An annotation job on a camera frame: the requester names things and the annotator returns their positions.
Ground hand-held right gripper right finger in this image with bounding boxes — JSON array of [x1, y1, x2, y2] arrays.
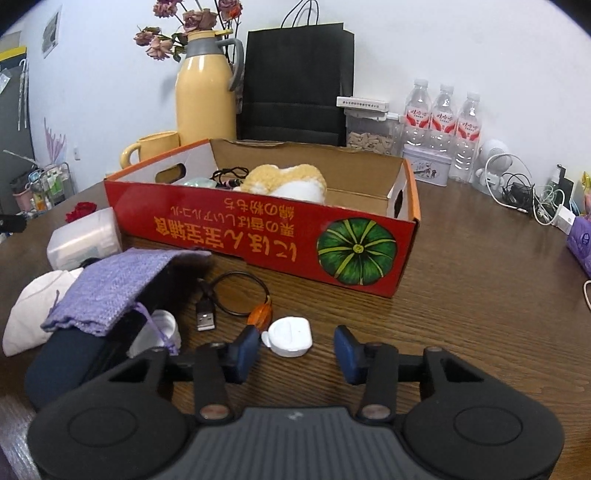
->
[[332, 324, 490, 424]]

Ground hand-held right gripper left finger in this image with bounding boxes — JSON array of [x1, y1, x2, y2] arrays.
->
[[95, 324, 262, 424]]

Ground white flip cap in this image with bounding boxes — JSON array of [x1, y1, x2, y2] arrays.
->
[[261, 316, 314, 358]]

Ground red fabric rose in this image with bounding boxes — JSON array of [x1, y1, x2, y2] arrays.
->
[[65, 202, 98, 224]]

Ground clear plastic box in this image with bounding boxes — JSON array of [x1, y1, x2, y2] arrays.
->
[[46, 208, 123, 271]]

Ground small white plastic jar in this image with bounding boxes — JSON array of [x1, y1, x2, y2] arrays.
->
[[128, 310, 182, 358]]

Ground white valve face mask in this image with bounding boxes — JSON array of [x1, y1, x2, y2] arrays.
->
[[2, 270, 84, 357]]

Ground red cardboard box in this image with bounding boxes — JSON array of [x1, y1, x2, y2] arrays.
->
[[104, 137, 422, 298]]

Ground purple knitted pouch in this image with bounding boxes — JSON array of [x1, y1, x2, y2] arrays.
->
[[41, 248, 213, 357]]

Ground navy zip pouch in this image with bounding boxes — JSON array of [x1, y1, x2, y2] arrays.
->
[[25, 258, 208, 409]]

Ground black braided cable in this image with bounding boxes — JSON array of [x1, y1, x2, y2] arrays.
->
[[211, 166, 250, 190]]

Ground yellow white plush hamster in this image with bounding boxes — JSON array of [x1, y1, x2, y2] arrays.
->
[[240, 164, 328, 204]]

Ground storage cart with supplies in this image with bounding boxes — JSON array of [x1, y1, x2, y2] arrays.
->
[[9, 161, 77, 217]]

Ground dark door panel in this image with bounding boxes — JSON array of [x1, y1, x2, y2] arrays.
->
[[0, 30, 35, 162]]

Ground yellow mug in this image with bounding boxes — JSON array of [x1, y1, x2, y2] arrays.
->
[[120, 131, 181, 169]]

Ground pale tin box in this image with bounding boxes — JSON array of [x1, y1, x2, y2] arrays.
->
[[402, 144, 453, 186]]

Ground clear seed container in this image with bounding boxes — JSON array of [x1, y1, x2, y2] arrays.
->
[[344, 108, 398, 157]]

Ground yellow thermos jug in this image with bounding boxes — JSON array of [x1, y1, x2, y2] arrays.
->
[[175, 28, 245, 147]]

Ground dried pink flowers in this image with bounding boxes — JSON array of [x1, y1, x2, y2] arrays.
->
[[134, 0, 243, 62]]

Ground small white desk fan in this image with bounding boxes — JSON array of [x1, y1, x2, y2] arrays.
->
[[471, 138, 513, 195]]

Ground clear water bottle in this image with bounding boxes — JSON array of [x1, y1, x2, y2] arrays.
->
[[403, 78, 432, 146], [428, 84, 458, 153], [450, 91, 483, 182]]

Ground flat white box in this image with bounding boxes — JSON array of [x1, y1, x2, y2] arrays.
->
[[337, 95, 389, 112]]

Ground white charger adapter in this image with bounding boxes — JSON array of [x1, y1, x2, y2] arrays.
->
[[551, 205, 578, 232]]

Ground purple tissue pack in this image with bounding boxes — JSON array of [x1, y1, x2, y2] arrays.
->
[[567, 216, 591, 278]]

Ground black paper bag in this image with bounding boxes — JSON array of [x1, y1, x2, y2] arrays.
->
[[238, 0, 356, 147]]

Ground small black device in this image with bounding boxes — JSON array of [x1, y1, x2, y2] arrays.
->
[[549, 164, 575, 204]]

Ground purple plant wall decal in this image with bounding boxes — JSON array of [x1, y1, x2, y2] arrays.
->
[[43, 117, 68, 164]]

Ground wall picture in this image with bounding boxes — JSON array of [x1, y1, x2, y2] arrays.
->
[[41, 11, 62, 58]]

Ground tangle of cables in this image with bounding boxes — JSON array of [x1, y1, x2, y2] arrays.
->
[[489, 154, 561, 222]]

